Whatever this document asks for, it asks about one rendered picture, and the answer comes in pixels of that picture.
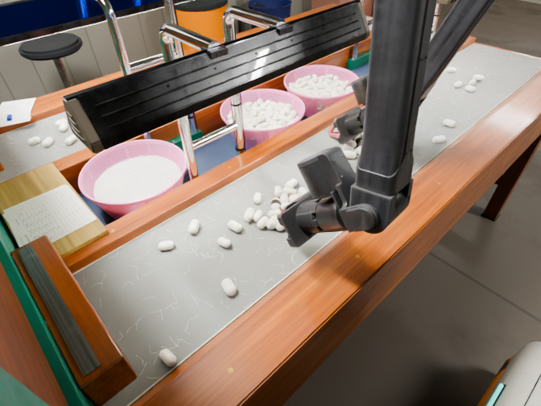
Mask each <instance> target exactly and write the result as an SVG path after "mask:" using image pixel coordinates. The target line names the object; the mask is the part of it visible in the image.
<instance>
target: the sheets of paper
mask: <svg viewBox="0 0 541 406"><path fill-rule="evenodd" d="M3 212H4V214H3V217H4V218H5V219H6V220H7V221H8V222H9V224H10V228H11V229H12V232H13V234H14V236H15V239H16V241H17V243H18V245H19V247H22V246H24V245H26V244H28V243H29V242H32V241H34V240H36V239H37V238H40V237H42V236H44V235H47V236H48V237H49V239H50V240H51V242H54V241H56V240H58V239H60V238H63V237H64V236H66V235H67V234H70V233H72V232H73V231H75V230H78V229H80V228H81V227H82V226H85V225H87V224H89V223H90V222H93V221H94V220H96V217H95V216H94V215H93V214H92V213H91V212H90V210H89V209H88V208H87V207H86V206H85V204H84V203H83V202H82V201H81V200H80V198H79V197H78V196H77V195H76V194H75V193H74V192H73V191H72V190H71V189H70V188H69V186H68V185H66V184H64V185H61V186H60V187H58V188H54V189H53V190H51V191H48V192H46V193H43V194H41V195H38V196H37V197H33V198H31V199H29V200H27V201H24V202H22V203H20V204H17V205H15V206H12V207H10V208H8V209H5V210H3Z"/></svg>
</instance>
